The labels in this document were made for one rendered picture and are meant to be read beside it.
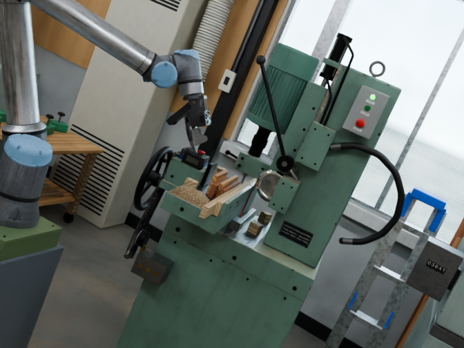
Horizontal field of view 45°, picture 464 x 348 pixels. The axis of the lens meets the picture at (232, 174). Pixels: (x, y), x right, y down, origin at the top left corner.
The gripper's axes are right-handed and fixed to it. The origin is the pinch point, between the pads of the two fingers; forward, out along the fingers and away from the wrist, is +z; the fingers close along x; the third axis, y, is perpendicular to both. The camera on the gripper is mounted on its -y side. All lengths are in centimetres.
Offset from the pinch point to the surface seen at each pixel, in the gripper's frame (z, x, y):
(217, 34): -62, 140, -22
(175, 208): 17.8, -26.7, -0.3
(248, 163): 8.3, 8.3, 18.7
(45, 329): 71, 5, -79
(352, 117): -5, -5, 60
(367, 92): -13, -5, 66
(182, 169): 6.8, -3.6, -4.2
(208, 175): 10.4, -0.3, 4.4
